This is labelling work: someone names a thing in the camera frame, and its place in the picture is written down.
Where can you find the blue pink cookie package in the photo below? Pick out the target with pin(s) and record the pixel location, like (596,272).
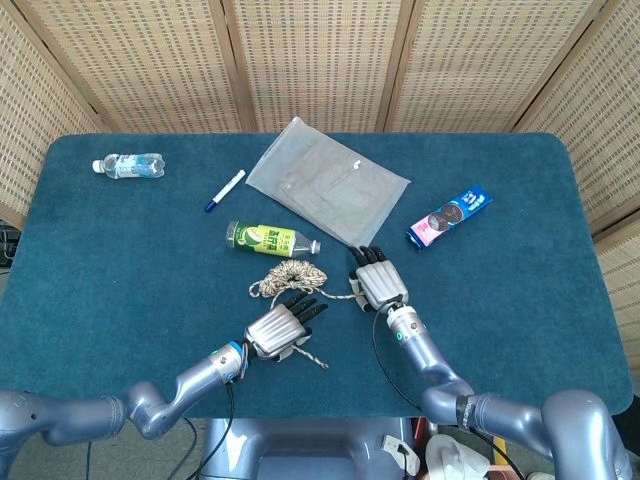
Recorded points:
(447,217)

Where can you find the translucent plastic zip bag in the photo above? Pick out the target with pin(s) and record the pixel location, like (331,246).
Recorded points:
(325,185)

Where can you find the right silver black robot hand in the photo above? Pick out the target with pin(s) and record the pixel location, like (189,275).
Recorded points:
(381,285)

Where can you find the white marker pen blue cap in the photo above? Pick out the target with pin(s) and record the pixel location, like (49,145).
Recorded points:
(227,189)

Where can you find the blue-grey robot torso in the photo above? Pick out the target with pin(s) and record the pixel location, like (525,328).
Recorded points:
(305,450)

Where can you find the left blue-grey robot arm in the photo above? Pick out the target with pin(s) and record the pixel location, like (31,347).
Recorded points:
(75,415)

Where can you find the empty bottle green yellow label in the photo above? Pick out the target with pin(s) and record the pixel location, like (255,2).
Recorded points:
(265,238)

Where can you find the white crumpled plastic bag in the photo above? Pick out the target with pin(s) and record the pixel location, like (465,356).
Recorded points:
(455,460)

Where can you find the woven bamboo screen panel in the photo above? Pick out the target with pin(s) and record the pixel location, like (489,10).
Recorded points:
(30,125)
(150,65)
(625,280)
(610,125)
(320,60)
(475,65)

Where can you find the black device beside table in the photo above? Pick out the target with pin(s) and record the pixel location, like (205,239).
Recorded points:
(7,245)

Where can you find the blue felt table cover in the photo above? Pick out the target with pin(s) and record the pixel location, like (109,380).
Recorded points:
(125,300)

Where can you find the clear water bottle blue label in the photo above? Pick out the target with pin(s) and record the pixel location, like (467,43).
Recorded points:
(132,166)

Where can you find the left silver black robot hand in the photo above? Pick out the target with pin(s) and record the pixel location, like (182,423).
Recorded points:
(275,330)

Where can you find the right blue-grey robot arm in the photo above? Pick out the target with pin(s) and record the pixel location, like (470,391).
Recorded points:
(430,360)

